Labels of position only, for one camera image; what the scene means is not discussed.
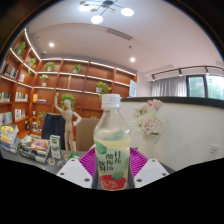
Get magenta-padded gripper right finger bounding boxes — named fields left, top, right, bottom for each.
left=127, top=147, right=170, bottom=190

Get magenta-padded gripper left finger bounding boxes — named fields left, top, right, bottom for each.
left=56, top=147, right=98, bottom=190

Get yellow drink bottle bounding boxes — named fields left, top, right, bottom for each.
left=93, top=93, right=132, bottom=191

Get tall green and white carton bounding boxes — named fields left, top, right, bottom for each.
left=49, top=134, right=62, bottom=160

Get tan upholstered chair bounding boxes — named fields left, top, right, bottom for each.
left=75, top=117, right=101, bottom=152

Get dark book stack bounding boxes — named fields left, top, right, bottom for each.
left=18, top=134, right=52, bottom=164

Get dark upholstered chair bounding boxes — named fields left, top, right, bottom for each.
left=40, top=112, right=67, bottom=150

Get wooden artist mannequin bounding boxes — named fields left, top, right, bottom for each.
left=53, top=92, right=83, bottom=158

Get pink and white flower bouquet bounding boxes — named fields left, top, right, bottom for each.
left=131, top=98, right=165, bottom=137

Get colourful book stack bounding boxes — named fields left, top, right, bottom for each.
left=0, top=123, right=20, bottom=154

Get grey sheer curtain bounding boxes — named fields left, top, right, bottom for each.
left=149, top=76, right=188, bottom=98

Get wooden shelf unit with books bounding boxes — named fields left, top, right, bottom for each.
left=0, top=28, right=138, bottom=141

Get dark framed window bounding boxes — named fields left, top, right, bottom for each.
left=185, top=74, right=224, bottom=101

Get black ceiling track light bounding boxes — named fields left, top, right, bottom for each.
left=150, top=65, right=224, bottom=82

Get ceiling air vent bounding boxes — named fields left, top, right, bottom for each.
left=106, top=27, right=134, bottom=41

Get branched ceiling lamp, round bulbs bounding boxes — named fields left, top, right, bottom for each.
left=78, top=0, right=135, bottom=25

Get white wall outlet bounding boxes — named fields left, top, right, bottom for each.
left=207, top=143, right=220, bottom=160

